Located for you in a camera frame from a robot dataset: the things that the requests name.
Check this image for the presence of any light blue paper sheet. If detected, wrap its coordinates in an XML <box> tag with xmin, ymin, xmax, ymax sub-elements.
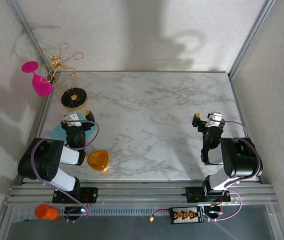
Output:
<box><xmin>48</xmin><ymin>115</ymin><xmax>100</xmax><ymax>144</ymax></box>

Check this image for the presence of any orange triangular bowl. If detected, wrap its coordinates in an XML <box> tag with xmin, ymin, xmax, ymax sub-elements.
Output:
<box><xmin>86</xmin><ymin>149</ymin><xmax>111</xmax><ymax>173</ymax></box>

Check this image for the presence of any pink plastic wine glass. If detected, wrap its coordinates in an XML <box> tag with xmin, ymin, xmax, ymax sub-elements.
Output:
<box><xmin>21</xmin><ymin>60</ymin><xmax>54</xmax><ymax>98</ymax></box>

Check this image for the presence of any black controller box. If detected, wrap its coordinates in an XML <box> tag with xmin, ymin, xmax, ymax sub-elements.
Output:
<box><xmin>203</xmin><ymin>204</ymin><xmax>223</xmax><ymax>218</ymax></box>
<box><xmin>64</xmin><ymin>206</ymin><xmax>88</xmax><ymax>218</ymax></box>

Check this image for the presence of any orange plastic cup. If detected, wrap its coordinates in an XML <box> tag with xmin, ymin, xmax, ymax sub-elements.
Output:
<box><xmin>34</xmin><ymin>204</ymin><xmax>59</xmax><ymax>222</ymax></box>

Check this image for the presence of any black charger board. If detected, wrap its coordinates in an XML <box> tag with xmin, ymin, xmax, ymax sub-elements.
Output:
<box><xmin>169</xmin><ymin>206</ymin><xmax>205</xmax><ymax>225</ymax></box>

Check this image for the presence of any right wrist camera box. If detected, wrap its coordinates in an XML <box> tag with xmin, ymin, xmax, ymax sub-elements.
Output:
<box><xmin>206</xmin><ymin>111</ymin><xmax>223</xmax><ymax>128</ymax></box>

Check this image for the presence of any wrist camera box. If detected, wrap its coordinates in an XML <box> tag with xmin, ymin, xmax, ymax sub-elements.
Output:
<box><xmin>63</xmin><ymin>111</ymin><xmax>81</xmax><ymax>128</ymax></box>
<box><xmin>206</xmin><ymin>111</ymin><xmax>223</xmax><ymax>128</ymax></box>

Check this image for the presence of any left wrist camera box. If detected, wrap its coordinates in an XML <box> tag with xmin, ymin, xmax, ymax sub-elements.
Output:
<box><xmin>63</xmin><ymin>111</ymin><xmax>81</xmax><ymax>128</ymax></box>

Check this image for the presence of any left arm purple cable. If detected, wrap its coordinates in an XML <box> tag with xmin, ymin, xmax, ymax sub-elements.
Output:
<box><xmin>32</xmin><ymin>120</ymin><xmax>100</xmax><ymax>224</ymax></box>

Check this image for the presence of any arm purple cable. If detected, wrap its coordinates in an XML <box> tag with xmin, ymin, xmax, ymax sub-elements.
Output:
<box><xmin>32</xmin><ymin>120</ymin><xmax>100</xmax><ymax>224</ymax></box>
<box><xmin>206</xmin><ymin>120</ymin><xmax>262</xmax><ymax>223</ymax></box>

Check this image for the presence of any gold wire glass rack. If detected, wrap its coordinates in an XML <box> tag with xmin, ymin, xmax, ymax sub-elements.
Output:
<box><xmin>36</xmin><ymin>42</ymin><xmax>89</xmax><ymax>111</ymax></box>

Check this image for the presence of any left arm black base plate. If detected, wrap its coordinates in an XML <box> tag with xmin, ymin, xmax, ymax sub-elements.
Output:
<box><xmin>51</xmin><ymin>186</ymin><xmax>99</xmax><ymax>204</ymax></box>

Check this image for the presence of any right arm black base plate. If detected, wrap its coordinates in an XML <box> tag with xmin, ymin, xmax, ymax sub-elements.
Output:
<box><xmin>185</xmin><ymin>186</ymin><xmax>232</xmax><ymax>203</ymax></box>

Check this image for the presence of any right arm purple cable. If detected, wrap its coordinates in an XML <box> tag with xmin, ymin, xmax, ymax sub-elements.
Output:
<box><xmin>206</xmin><ymin>120</ymin><xmax>262</xmax><ymax>223</ymax></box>

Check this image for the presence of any aluminium rail frame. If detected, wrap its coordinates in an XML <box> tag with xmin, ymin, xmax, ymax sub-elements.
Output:
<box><xmin>5</xmin><ymin>183</ymin><xmax>277</xmax><ymax>207</ymax></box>

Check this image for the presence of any aluminium frame post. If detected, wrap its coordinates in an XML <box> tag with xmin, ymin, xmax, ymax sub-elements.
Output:
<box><xmin>5</xmin><ymin>0</ymin><xmax>56</xmax><ymax>77</ymax></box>
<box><xmin>227</xmin><ymin>0</ymin><xmax>276</xmax><ymax>80</ymax></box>

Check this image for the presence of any grey slotted cable duct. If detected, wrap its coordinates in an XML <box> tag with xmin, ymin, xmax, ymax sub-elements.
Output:
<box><xmin>56</xmin><ymin>206</ymin><xmax>173</xmax><ymax>217</ymax></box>

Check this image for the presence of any yellow connector red wire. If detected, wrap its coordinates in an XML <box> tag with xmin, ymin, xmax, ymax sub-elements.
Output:
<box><xmin>148</xmin><ymin>208</ymin><xmax>171</xmax><ymax>223</ymax></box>

